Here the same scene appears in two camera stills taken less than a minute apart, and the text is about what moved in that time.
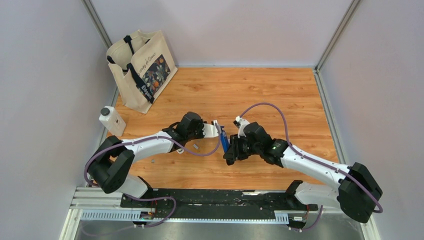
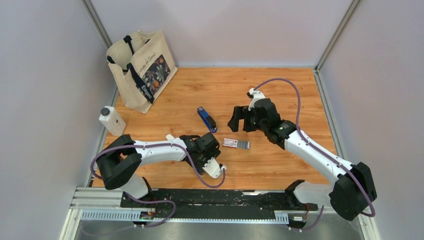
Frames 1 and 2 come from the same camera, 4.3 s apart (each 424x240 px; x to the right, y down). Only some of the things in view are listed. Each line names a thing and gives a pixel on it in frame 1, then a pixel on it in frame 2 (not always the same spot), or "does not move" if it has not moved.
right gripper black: [233, 153] -> [241, 112]
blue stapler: [224, 139] -> [207, 119]
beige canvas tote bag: [142, 65] does not move
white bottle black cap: [111, 119] does not move
